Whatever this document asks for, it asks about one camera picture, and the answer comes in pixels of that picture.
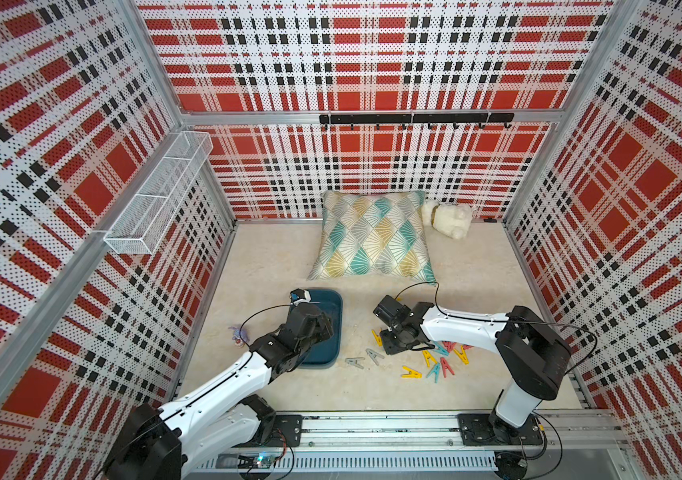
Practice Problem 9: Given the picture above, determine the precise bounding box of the yellow clothespin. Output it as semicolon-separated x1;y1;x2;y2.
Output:
453;345;469;365
401;365;423;379
371;329;383;348
422;350;438;368

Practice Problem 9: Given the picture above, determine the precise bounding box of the dark teal storage box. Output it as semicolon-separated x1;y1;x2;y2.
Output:
289;288;343;369

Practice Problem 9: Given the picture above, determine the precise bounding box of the grey clothespin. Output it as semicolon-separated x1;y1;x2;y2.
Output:
366;348;383;366
345;357;365;369

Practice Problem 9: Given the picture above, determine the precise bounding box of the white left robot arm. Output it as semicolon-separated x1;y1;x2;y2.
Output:
95;302;333;479

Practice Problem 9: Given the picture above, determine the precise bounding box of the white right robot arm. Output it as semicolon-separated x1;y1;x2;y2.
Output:
373;295;572;430

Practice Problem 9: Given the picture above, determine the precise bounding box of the yellow clothespin front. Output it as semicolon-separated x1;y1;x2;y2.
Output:
401;365;423;379

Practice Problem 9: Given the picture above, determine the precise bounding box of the teal clothespin front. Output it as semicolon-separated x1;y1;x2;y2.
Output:
426;364;441;383

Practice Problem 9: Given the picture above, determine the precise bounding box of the red clothespin front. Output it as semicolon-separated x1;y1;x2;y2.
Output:
440;357;455;378

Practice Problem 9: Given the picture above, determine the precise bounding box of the purple small toy figure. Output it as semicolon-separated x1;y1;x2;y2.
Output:
229;326;250;347

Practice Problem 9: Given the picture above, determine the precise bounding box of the patterned teal gold pillow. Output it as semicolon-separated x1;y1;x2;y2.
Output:
308;190;436;283

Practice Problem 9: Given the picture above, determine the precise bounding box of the white plush teddy bear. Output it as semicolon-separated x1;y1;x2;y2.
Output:
421;200;475;240

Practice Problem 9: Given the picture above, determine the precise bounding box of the green circuit board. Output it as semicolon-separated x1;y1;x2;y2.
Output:
238;452;281;470

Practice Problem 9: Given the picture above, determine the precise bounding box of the white wire mesh shelf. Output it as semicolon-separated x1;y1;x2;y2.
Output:
104;131;212;255

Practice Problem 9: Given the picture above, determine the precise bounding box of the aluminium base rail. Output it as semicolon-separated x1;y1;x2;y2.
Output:
193;410;638;479

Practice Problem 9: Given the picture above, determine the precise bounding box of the black wall hook rail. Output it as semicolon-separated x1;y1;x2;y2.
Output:
319;112;515;127

